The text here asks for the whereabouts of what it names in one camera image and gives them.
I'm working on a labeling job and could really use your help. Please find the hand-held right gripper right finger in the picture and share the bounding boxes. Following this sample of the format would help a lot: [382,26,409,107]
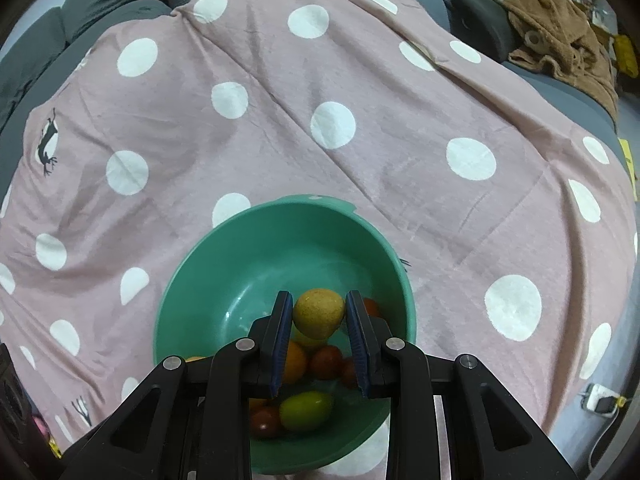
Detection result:
[345,290,581,480]

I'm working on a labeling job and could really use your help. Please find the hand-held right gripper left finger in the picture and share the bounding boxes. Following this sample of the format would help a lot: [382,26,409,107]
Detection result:
[60,290,294,480]

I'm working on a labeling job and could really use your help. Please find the orange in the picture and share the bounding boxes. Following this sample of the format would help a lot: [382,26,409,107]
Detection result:
[282,341,308,385]

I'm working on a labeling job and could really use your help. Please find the yellow round fruit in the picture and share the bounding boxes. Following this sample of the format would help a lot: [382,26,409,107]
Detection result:
[294,330,328,351]

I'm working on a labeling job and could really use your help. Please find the green mango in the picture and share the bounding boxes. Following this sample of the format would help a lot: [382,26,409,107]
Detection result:
[279,391,335,433]

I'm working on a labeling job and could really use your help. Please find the green plastic bowl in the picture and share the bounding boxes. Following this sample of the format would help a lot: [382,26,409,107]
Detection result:
[152,195,417,476]

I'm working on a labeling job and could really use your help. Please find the white power strip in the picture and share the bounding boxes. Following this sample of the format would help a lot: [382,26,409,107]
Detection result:
[582,382,623,418]

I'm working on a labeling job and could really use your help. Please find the black cushion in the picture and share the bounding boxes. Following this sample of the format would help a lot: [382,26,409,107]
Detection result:
[450,0,516,63]

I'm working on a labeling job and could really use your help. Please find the brown fleece garment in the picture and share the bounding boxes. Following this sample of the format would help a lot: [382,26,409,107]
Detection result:
[462,0,621,123]

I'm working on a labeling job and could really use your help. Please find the yellow bag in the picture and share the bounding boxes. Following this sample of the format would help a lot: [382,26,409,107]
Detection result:
[612,34,640,78]

